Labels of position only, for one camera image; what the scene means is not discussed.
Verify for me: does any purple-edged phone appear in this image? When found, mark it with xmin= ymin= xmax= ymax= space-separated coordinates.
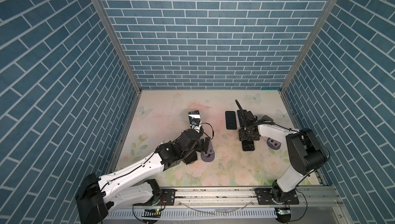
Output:
xmin=242 ymin=140 xmax=255 ymax=152

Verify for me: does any black phone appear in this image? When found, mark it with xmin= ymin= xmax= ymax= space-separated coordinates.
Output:
xmin=188 ymin=111 xmax=202 ymax=131
xmin=225 ymin=111 xmax=237 ymax=130
xmin=237 ymin=110 xmax=246 ymax=127
xmin=183 ymin=151 xmax=198 ymax=165

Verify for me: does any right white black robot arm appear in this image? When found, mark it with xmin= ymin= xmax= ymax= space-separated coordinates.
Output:
xmin=237 ymin=109 xmax=330 ymax=204

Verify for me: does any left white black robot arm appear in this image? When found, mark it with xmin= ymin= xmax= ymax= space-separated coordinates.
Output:
xmin=75 ymin=128 xmax=211 ymax=224

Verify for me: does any purple-grey phone stand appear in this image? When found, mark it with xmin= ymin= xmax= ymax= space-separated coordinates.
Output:
xmin=201 ymin=142 xmax=215 ymax=162

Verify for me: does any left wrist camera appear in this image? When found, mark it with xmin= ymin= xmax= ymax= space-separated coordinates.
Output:
xmin=188 ymin=114 xmax=203 ymax=134

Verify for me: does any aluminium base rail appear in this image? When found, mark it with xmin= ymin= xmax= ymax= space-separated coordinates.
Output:
xmin=132 ymin=186 xmax=340 ymax=209

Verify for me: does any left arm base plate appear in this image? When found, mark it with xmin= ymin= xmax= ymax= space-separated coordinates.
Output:
xmin=144 ymin=189 xmax=176 ymax=206

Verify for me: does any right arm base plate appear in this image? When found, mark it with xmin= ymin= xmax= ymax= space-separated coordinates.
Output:
xmin=254 ymin=188 xmax=299 ymax=205

